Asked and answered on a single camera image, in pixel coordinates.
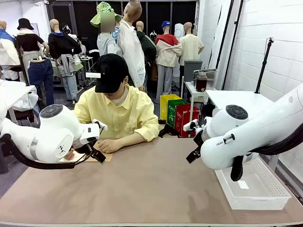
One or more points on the person in yellow shirt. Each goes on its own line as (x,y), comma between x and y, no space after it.
(127,111)

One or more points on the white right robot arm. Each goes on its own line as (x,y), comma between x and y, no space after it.
(260,132)

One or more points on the small white paper label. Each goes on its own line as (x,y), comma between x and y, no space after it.
(243,185)

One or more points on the figure in gray vest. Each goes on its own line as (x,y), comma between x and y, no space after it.
(106,45)

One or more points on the blue cap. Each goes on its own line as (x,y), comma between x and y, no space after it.
(166,23)

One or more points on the tall mannequin in white shirt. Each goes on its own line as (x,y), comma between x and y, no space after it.
(131,47)

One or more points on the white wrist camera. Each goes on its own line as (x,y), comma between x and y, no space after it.
(191,125)
(100,124)

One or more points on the table with green cloth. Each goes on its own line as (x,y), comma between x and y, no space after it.
(79,66)

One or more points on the white plastic bag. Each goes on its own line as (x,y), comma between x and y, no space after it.
(24,102)

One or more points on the white work table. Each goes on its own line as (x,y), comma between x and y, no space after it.
(11,89)

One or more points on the mannequin in dark green hoodie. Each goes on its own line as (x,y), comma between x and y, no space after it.
(146,45)

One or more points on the mannequin in red beige jacket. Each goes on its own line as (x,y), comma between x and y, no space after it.
(166,52)

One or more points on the person's right hand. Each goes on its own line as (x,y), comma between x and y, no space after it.
(70,154)

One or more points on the large white side table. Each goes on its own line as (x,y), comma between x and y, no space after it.
(236,99)

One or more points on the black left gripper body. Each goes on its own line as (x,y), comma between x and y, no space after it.
(86,146)

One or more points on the mannequin in blue white top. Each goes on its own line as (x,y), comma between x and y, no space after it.
(7,47)

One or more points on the yellow recycling bin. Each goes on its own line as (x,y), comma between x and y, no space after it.
(169,104)

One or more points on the mannequin in black sweater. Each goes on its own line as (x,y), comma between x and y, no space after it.
(61,45)

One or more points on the small white table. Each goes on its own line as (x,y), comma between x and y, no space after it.
(189,86)

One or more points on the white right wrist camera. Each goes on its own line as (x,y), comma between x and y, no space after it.
(191,125)

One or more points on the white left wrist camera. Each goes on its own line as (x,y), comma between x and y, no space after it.
(100,124)

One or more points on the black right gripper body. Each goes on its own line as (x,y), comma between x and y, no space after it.
(199,142)

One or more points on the brown glass jar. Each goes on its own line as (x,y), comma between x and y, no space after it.
(201,82)

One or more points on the person's left hand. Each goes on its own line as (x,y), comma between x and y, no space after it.
(110,146)

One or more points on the red recycling bin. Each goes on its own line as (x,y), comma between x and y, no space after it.
(183,120)

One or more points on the white mannequin torso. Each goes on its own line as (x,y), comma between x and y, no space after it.
(178,32)

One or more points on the metal tray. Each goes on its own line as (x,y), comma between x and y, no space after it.
(210,73)

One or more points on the green gingham bucket hat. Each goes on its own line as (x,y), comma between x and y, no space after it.
(101,8)

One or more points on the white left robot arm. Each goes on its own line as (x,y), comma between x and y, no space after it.
(54,127)

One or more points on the black bucket hat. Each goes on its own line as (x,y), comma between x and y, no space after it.
(24,23)

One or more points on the black vertical pole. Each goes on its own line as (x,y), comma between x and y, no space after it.
(235,30)
(225,30)

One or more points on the black tripod stand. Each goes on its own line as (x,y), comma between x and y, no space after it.
(264,63)

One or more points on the black baseball cap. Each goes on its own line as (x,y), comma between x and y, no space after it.
(111,71)

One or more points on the black chair frame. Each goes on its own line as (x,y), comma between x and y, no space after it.
(168,131)

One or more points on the white perforated plastic basket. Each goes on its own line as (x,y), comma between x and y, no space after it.
(260,189)

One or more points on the person's left forearm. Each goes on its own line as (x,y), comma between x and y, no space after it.
(132,141)

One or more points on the green recycling bin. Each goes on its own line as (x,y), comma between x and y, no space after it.
(174,111)

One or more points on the brown spiral notebook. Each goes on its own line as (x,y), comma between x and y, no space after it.
(107,157)

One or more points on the mannequin in cream shirt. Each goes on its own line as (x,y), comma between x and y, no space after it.
(190,47)

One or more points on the gray box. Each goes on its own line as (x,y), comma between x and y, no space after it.
(191,69)

